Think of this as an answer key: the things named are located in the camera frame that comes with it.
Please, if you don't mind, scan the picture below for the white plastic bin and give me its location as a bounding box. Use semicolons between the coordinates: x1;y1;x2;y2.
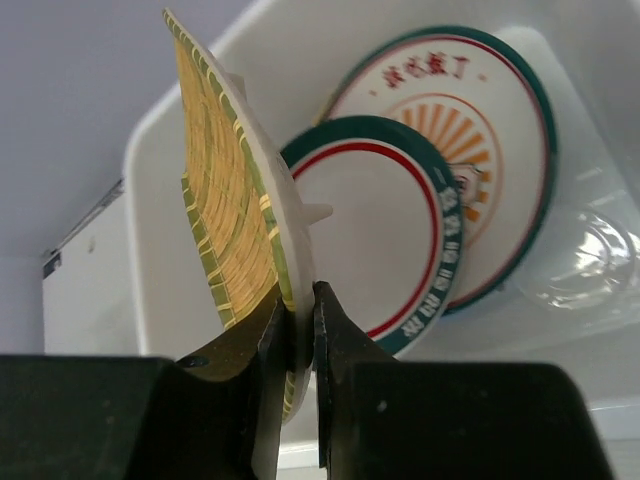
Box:
125;1;639;479

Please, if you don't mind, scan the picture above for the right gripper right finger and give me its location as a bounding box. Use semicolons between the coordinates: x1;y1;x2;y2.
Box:
313;281;614;479

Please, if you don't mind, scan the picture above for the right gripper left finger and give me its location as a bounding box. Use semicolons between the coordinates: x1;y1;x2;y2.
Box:
1;296;286;479

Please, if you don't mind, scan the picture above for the white plate green red rim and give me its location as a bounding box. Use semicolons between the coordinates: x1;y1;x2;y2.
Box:
281;115;465;357

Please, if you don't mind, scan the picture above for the fan-shaped woven bamboo tray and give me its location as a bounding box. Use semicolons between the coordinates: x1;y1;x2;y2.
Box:
163;9;333;422

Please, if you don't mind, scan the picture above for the white plate orange sunburst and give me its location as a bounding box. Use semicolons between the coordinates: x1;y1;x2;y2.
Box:
319;25;558;312

